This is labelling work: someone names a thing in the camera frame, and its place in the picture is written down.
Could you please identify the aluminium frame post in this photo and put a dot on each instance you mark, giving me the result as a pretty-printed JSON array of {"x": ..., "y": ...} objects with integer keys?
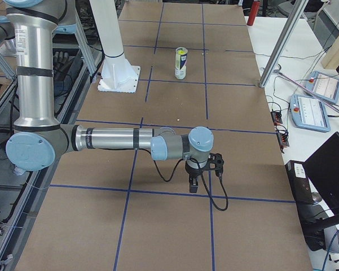
[{"x": 289, "y": 26}]

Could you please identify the black desktop computer box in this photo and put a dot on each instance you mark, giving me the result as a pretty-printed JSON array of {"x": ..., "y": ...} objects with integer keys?
[{"x": 299, "y": 184}]

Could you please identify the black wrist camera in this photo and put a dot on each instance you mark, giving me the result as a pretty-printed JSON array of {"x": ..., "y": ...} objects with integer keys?
[{"x": 216, "y": 164}]

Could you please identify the near teach pendant tablet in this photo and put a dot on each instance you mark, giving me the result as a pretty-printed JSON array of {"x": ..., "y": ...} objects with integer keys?
[{"x": 309, "y": 113}]

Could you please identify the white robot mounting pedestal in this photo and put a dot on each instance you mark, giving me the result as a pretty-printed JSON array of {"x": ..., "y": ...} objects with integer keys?
[{"x": 117, "y": 73}]

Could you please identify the red cylinder bottle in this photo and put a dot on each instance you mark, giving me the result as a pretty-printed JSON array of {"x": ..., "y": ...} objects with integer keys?
[{"x": 253, "y": 13}]

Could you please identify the clear tennis ball can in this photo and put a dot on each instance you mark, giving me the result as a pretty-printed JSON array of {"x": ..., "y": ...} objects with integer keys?
[{"x": 180, "y": 65}]

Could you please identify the black computer monitor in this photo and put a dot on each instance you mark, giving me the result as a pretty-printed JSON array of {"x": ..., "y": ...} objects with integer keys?
[{"x": 322, "y": 168}]

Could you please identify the far teach pendant tablet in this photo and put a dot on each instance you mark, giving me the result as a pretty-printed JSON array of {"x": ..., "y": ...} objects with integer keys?
[{"x": 324, "y": 85}]

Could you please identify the white desk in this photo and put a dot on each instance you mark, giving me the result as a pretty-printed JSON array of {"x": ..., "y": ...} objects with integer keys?
[{"x": 301, "y": 56}]

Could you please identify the orange black power strip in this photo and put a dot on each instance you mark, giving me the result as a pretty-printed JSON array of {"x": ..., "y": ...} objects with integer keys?
[{"x": 281, "y": 131}]

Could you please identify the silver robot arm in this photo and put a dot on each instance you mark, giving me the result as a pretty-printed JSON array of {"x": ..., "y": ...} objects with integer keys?
[{"x": 39, "y": 138}]

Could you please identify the teach pendant tablet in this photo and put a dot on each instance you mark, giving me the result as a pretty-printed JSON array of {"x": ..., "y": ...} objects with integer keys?
[
  {"x": 324, "y": 85},
  {"x": 309, "y": 113}
]

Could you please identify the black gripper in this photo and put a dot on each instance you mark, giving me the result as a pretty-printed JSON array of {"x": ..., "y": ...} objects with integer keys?
[{"x": 192, "y": 171}]

